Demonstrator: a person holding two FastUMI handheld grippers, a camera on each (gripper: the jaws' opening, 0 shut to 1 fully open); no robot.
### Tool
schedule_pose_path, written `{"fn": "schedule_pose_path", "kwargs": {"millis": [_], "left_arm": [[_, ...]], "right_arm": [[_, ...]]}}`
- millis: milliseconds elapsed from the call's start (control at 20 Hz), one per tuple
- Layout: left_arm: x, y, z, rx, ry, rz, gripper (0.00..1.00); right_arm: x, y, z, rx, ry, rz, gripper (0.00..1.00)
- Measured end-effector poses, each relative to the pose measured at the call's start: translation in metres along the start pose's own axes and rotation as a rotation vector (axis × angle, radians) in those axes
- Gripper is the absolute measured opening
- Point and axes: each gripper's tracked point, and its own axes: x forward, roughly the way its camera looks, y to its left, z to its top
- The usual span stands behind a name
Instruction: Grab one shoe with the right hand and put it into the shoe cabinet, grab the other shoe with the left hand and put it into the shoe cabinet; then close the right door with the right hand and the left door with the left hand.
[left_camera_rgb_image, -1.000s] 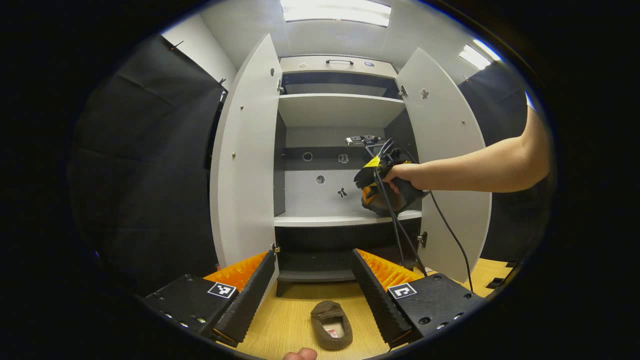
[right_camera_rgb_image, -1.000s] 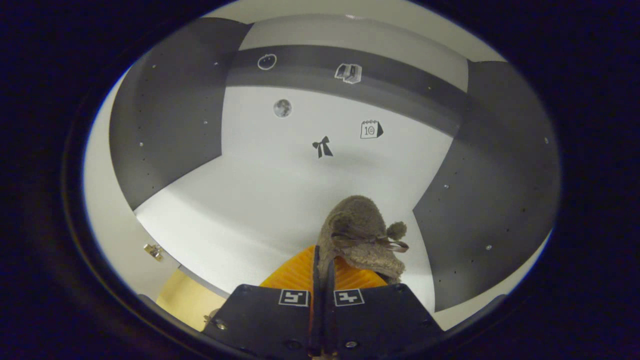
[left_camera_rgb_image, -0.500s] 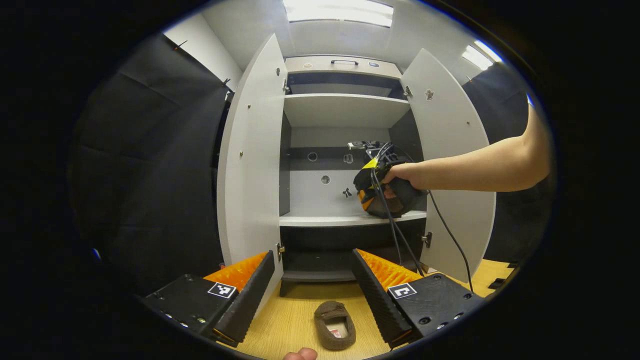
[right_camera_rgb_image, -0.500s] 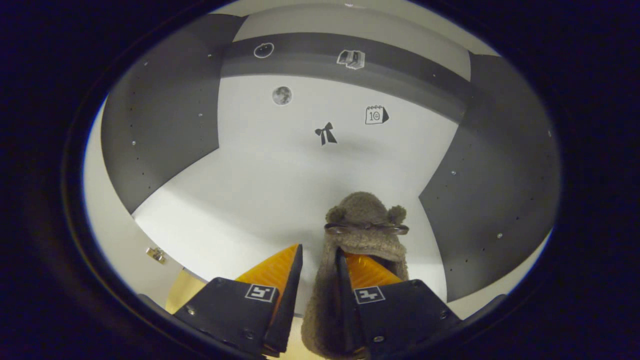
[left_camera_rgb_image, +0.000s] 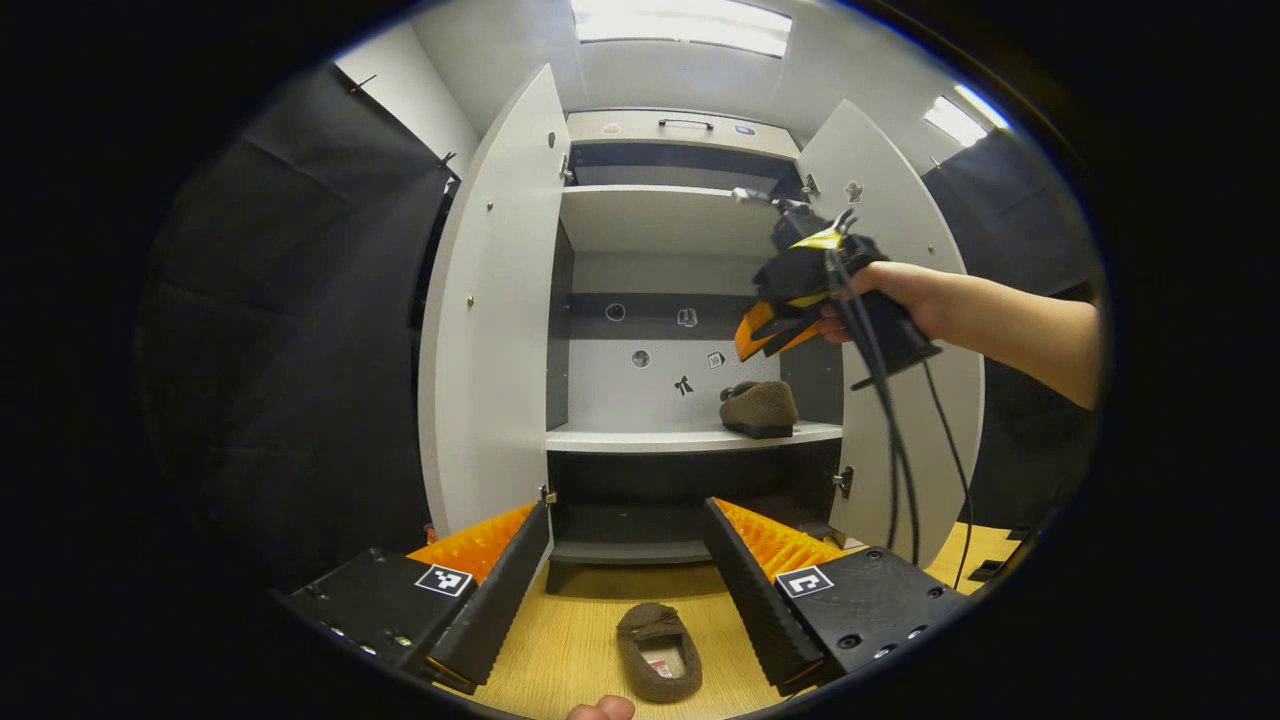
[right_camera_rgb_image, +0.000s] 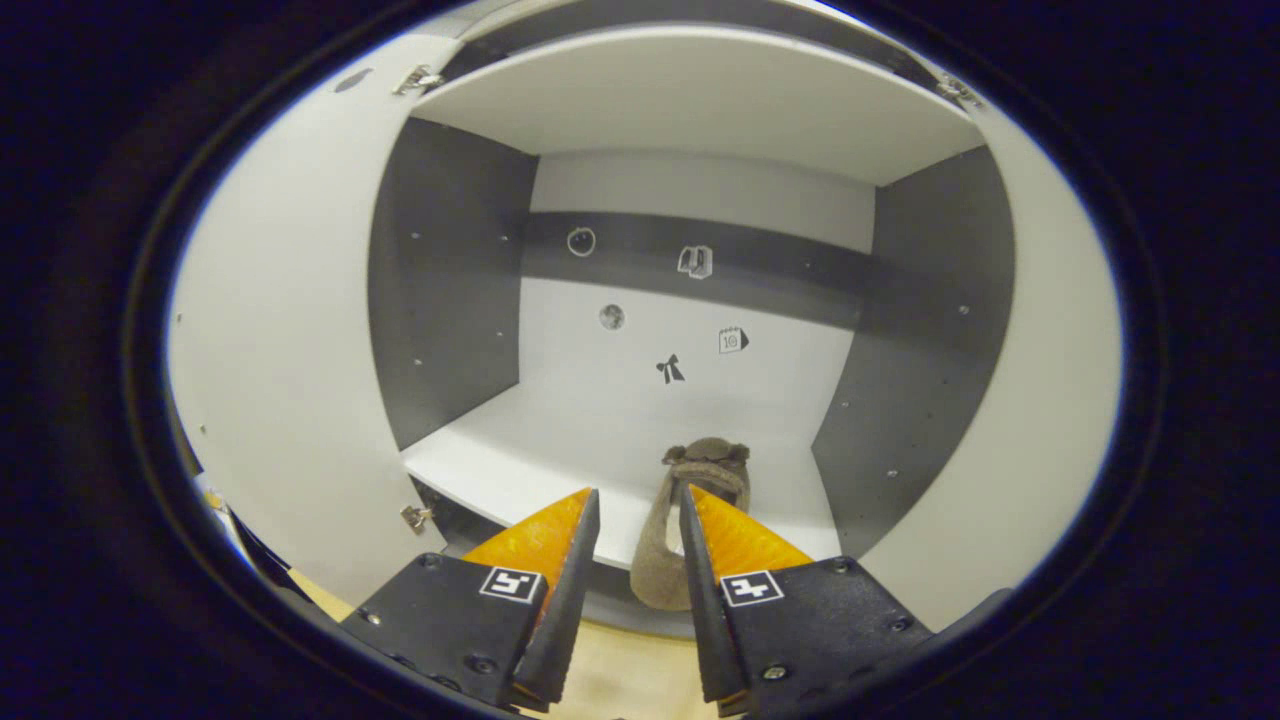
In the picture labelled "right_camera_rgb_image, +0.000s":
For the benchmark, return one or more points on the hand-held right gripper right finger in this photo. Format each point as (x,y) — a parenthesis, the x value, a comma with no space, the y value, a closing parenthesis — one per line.
(705,620)

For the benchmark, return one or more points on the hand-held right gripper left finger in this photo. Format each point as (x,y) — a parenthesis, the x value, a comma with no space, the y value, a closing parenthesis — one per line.
(570,620)

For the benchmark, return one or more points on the brown fuzzy shoe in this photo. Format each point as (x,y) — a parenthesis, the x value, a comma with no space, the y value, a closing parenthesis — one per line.
(655,570)

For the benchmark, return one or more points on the white shoe cabinet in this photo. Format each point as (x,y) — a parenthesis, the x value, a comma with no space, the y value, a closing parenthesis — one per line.
(600,400)

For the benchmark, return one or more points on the white cabinet door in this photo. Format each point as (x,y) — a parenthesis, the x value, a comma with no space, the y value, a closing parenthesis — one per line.
(280,350)
(1050,400)

